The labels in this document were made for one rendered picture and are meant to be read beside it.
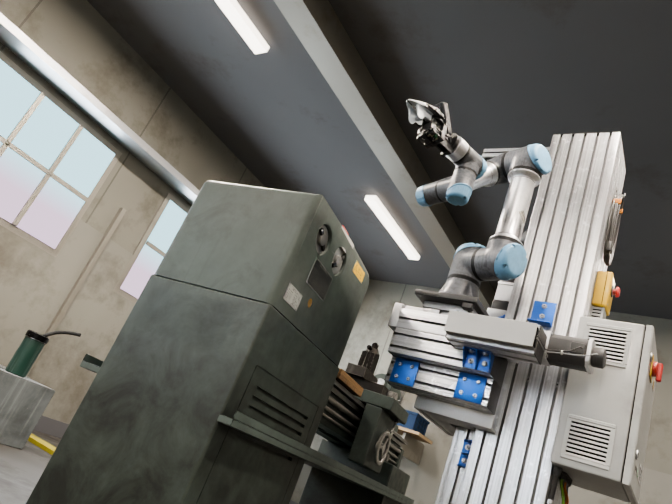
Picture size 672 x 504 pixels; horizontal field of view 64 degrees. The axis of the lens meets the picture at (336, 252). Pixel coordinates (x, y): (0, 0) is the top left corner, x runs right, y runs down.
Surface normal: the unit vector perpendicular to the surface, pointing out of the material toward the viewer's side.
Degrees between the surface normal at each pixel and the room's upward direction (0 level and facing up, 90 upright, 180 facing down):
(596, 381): 90
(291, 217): 90
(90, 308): 90
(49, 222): 90
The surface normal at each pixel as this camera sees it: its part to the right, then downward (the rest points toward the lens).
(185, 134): 0.81, 0.08
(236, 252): -0.34, -0.48
